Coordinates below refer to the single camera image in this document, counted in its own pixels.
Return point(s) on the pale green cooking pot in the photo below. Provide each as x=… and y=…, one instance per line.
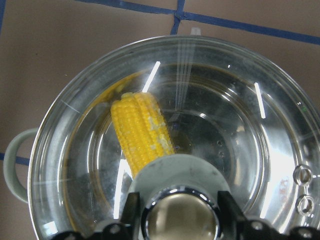
x=22, y=162

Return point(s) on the yellow corn cob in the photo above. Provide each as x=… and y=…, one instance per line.
x=141, y=129

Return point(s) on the glass pot lid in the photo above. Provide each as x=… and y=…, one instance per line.
x=175, y=140

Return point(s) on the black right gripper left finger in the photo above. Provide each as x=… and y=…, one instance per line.
x=131, y=210

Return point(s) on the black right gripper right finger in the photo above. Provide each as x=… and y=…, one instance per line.
x=230, y=212

